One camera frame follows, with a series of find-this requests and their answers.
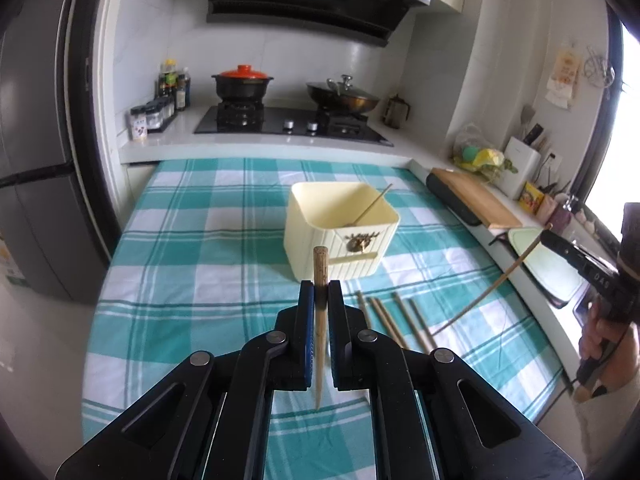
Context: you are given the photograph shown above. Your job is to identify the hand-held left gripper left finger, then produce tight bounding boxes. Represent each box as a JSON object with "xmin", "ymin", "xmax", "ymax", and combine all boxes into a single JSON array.
[{"xmin": 55, "ymin": 281, "xmax": 317, "ymax": 480}]

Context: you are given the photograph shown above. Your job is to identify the teal checked tablecloth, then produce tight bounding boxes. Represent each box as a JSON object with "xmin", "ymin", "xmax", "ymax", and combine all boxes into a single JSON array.
[{"xmin": 82, "ymin": 157, "xmax": 566, "ymax": 480}]

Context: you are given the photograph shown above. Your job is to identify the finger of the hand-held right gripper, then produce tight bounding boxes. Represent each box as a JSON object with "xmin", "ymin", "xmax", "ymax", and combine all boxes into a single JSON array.
[{"xmin": 541, "ymin": 230, "xmax": 586, "ymax": 277}]

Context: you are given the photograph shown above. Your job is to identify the glass wok lid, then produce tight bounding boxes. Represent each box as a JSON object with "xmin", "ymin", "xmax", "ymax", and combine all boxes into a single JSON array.
[{"xmin": 312, "ymin": 74, "xmax": 373, "ymax": 98}]

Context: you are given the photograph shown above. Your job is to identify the clear plastic bag with produce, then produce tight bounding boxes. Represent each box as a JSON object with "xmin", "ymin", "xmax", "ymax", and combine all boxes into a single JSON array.
[{"xmin": 452, "ymin": 122, "xmax": 516, "ymax": 181}]

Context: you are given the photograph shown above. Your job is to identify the glass spice jar white label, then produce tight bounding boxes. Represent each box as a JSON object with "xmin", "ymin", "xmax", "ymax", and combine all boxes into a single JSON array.
[{"xmin": 131, "ymin": 107, "xmax": 150, "ymax": 141}]

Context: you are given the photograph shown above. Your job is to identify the dark metal wok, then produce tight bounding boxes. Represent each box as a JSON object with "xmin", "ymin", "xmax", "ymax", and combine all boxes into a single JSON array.
[{"xmin": 306, "ymin": 82, "xmax": 381, "ymax": 115}]

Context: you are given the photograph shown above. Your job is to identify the person's right hand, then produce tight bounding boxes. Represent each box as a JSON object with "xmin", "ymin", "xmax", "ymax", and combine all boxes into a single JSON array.
[{"xmin": 572, "ymin": 305, "xmax": 640, "ymax": 403}]

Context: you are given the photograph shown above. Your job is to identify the window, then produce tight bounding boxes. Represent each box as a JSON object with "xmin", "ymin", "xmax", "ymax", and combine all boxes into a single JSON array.
[{"xmin": 582, "ymin": 5, "xmax": 640, "ymax": 241}]

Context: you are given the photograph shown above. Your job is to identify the grey refrigerator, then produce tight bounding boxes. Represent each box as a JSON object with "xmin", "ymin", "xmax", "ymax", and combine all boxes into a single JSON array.
[{"xmin": 0, "ymin": 0, "xmax": 115, "ymax": 306}]

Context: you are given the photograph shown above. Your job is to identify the person's right forearm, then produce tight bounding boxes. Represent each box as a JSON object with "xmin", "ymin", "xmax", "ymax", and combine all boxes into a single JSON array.
[{"xmin": 574, "ymin": 377, "xmax": 640, "ymax": 468}]

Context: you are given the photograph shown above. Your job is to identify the black clay pot orange lid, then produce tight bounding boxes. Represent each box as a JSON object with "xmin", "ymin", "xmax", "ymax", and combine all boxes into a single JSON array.
[{"xmin": 211, "ymin": 64, "xmax": 274, "ymax": 104}]

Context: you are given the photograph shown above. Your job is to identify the pale green tray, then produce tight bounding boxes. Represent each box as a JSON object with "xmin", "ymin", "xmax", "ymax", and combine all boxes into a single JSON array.
[{"xmin": 507, "ymin": 227, "xmax": 587, "ymax": 309}]

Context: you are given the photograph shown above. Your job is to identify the black range hood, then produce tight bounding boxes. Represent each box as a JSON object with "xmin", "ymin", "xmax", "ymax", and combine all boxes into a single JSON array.
[{"xmin": 206, "ymin": 0, "xmax": 431, "ymax": 49}]

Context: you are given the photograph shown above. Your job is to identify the wire wall hook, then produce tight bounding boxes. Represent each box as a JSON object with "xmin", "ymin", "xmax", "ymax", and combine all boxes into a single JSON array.
[{"xmin": 582, "ymin": 46, "xmax": 616, "ymax": 89}]

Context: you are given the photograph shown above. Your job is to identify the cream plastic container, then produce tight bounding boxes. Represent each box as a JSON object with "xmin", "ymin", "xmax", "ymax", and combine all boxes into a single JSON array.
[{"xmin": 283, "ymin": 181, "xmax": 401, "ymax": 282}]

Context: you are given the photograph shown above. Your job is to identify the yellow snack packet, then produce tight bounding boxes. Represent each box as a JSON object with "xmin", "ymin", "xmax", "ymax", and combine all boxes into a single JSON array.
[{"xmin": 517, "ymin": 181, "xmax": 546, "ymax": 214}]

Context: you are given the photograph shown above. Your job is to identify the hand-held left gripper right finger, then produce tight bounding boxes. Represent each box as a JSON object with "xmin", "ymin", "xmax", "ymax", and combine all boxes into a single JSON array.
[{"xmin": 327, "ymin": 280, "xmax": 586, "ymax": 480}]

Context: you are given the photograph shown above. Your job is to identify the white knife holder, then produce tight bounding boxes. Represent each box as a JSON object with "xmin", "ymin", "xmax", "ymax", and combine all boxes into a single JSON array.
[{"xmin": 500, "ymin": 135, "xmax": 544, "ymax": 201}]

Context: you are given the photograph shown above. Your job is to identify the black gas stove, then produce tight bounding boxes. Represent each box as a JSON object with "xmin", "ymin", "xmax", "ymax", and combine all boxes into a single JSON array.
[{"xmin": 194, "ymin": 102, "xmax": 396, "ymax": 147}]

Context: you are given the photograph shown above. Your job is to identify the wooden cutting board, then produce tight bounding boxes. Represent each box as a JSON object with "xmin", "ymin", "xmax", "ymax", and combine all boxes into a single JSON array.
[{"xmin": 432, "ymin": 167, "xmax": 524, "ymax": 231}]

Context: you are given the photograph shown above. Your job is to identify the hanging wall pouch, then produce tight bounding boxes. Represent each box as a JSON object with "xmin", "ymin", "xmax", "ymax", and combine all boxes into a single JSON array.
[{"xmin": 545, "ymin": 42, "xmax": 584, "ymax": 109}]

